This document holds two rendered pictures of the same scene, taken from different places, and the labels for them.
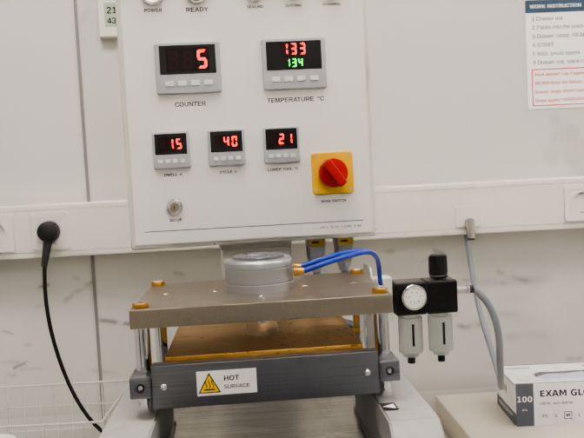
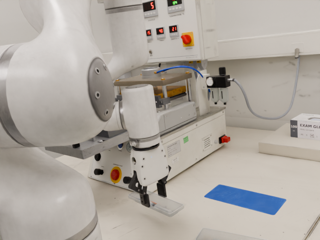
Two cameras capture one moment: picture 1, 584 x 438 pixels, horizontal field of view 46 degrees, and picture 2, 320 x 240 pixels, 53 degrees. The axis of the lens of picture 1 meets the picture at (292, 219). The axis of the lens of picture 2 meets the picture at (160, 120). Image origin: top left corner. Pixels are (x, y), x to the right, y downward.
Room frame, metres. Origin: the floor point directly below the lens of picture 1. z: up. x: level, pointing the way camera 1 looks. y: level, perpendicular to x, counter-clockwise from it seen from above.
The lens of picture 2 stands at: (-0.09, -0.91, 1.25)
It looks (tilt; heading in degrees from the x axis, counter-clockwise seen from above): 14 degrees down; 47
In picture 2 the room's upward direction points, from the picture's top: 7 degrees counter-clockwise
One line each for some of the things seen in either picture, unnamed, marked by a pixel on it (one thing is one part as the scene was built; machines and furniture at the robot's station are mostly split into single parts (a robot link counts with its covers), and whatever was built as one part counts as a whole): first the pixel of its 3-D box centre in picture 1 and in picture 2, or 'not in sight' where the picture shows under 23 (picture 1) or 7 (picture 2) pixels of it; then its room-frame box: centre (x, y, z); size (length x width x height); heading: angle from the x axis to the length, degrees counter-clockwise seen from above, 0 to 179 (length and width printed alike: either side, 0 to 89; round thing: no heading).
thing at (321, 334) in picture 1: (268, 325); (154, 87); (0.79, 0.03, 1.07); 0.22 x 0.17 x 0.10; 94
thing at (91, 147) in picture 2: not in sight; (98, 131); (0.49, 0.02, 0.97); 0.30 x 0.22 x 0.08; 4
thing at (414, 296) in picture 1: (422, 309); (217, 86); (0.94, -0.17, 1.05); 0.15 x 0.05 x 0.15; 94
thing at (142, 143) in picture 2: not in sight; (144, 139); (0.44, -0.27, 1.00); 0.09 x 0.08 x 0.03; 178
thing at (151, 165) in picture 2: not in sight; (148, 160); (0.45, -0.27, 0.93); 0.10 x 0.08 x 0.11; 178
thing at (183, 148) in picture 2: not in sight; (162, 142); (0.79, 0.02, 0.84); 0.53 x 0.37 x 0.17; 4
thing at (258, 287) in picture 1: (276, 304); (161, 82); (0.83, 0.02, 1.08); 0.31 x 0.24 x 0.13; 94
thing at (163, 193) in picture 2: not in sight; (164, 184); (0.49, -0.27, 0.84); 0.03 x 0.03 x 0.07; 88
